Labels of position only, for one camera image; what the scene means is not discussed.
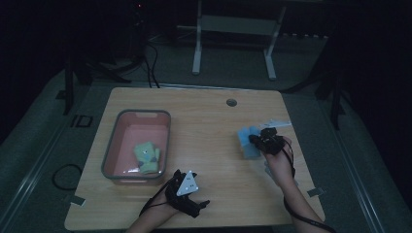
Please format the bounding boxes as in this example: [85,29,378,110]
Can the metal floor rail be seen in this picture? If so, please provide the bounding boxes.
[0,124,67,224]
[324,103,385,233]

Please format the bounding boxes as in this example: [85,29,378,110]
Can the person's left hand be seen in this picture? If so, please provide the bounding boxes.
[151,193,183,217]

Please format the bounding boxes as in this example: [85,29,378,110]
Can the black tripod stand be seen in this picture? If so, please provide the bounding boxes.
[62,52,133,117]
[281,30,347,131]

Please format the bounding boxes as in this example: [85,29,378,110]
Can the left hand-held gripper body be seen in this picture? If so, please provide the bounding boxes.
[164,168,202,219]

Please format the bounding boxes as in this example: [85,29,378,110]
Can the black cable loop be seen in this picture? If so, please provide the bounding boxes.
[51,163,84,191]

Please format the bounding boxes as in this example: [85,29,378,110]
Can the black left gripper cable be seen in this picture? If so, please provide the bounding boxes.
[138,179,174,218]

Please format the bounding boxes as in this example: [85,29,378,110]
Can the grey tape piece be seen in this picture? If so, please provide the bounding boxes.
[69,194,87,208]
[306,186,326,198]

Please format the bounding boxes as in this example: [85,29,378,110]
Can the green mitten with face print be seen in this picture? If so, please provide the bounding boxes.
[133,141,157,175]

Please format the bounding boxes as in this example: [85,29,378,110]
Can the person's right hand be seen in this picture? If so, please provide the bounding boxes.
[263,135,295,189]

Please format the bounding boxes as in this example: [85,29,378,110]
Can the black hanging cables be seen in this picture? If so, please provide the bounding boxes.
[141,41,161,89]

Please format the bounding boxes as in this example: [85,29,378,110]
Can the white metal stand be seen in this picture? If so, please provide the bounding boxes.
[191,0,288,82]

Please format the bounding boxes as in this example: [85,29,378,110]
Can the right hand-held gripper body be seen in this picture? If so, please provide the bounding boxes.
[257,118,292,156]

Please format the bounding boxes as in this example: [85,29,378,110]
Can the pink basin with grey rim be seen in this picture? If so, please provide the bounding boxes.
[100,109,172,186]

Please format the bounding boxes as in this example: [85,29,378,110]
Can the dark device with red light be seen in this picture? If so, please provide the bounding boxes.
[128,0,149,66]

